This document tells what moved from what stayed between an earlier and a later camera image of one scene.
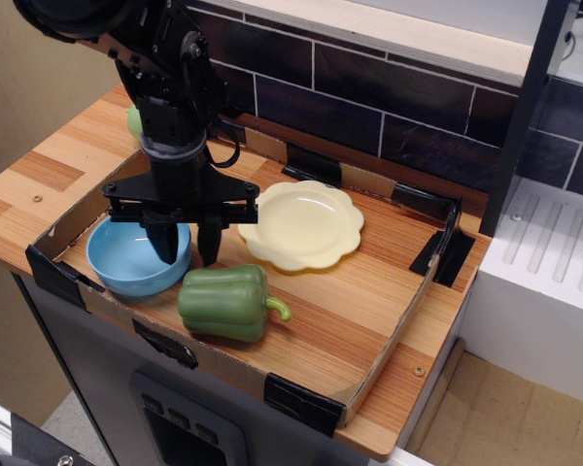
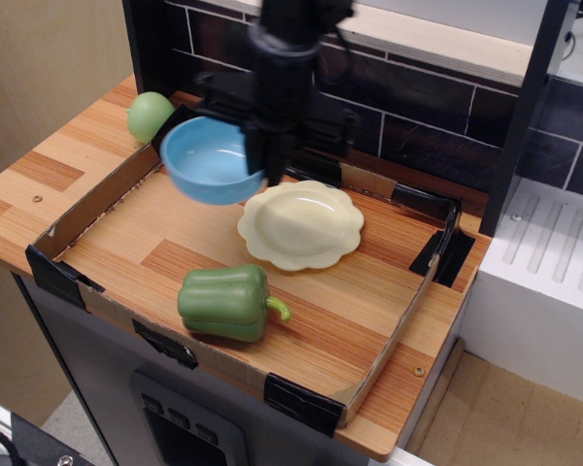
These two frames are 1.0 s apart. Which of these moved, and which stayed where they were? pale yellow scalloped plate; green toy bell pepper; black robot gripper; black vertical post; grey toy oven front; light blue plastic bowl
Moved: light blue plastic bowl; black robot gripper
Stayed: grey toy oven front; pale yellow scalloped plate; black vertical post; green toy bell pepper
